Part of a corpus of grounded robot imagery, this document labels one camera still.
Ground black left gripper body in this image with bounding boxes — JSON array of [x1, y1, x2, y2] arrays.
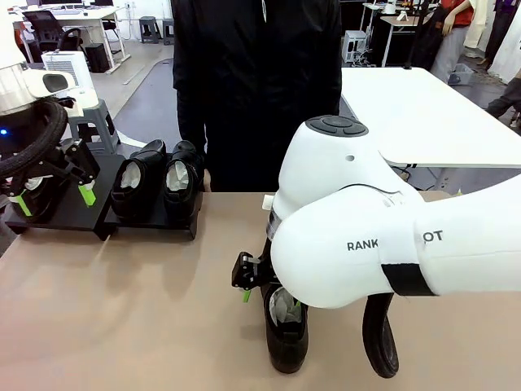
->
[[38, 140, 77, 177]]

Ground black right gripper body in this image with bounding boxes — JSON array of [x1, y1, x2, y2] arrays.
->
[[230, 251, 282, 292]]

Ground black leather buckle shoe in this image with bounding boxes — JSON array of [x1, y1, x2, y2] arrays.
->
[[10, 174, 71, 223], [162, 139, 206, 222], [264, 284, 310, 375], [110, 138, 168, 219]]

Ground person's right forearm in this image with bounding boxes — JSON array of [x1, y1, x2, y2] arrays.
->
[[177, 101, 211, 175]]

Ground black shoe stand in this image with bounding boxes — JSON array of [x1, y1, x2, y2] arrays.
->
[[103, 187, 204, 242], [3, 153, 127, 242]]

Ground black pole stand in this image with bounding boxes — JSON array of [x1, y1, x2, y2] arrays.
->
[[404, 0, 428, 71]]

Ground white crumpled paper stuffing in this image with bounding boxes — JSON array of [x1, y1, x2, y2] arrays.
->
[[24, 175, 53, 191], [120, 160, 143, 190], [269, 287, 304, 327], [166, 159, 190, 193]]

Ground grey plastic stool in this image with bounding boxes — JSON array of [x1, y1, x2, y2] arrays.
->
[[162, 18, 177, 46], [139, 15, 161, 44], [67, 99, 122, 155]]

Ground white air purifier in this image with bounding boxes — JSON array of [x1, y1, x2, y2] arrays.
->
[[40, 51, 101, 119]]

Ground black computer tower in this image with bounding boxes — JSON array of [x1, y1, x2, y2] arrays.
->
[[85, 42, 112, 74]]

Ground black office chair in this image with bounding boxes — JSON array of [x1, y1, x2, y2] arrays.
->
[[22, 10, 85, 63]]

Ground white office desk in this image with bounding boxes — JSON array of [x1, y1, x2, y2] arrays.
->
[[10, 6, 132, 75]]

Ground large white table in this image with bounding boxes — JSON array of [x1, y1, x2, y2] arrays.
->
[[339, 67, 521, 170]]

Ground white computer case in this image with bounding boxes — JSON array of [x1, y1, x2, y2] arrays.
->
[[344, 30, 370, 64]]

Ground white desk with black panel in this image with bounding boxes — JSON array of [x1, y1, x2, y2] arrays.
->
[[361, 2, 441, 68]]

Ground grey plastic basket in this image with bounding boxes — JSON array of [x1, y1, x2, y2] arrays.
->
[[447, 63, 475, 87]]

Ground background person's legs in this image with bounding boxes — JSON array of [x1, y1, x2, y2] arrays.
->
[[486, 77, 521, 128]]

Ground mannequin with orange top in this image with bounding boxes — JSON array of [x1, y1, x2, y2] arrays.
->
[[430, 0, 475, 85]]

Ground white hanging garment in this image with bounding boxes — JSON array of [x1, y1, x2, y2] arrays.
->
[[488, 20, 521, 85]]

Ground beige hanging garment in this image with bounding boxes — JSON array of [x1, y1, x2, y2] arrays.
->
[[463, 0, 500, 52]]

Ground black cable conduit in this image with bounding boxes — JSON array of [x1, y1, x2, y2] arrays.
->
[[0, 99, 69, 178], [361, 291, 401, 380]]

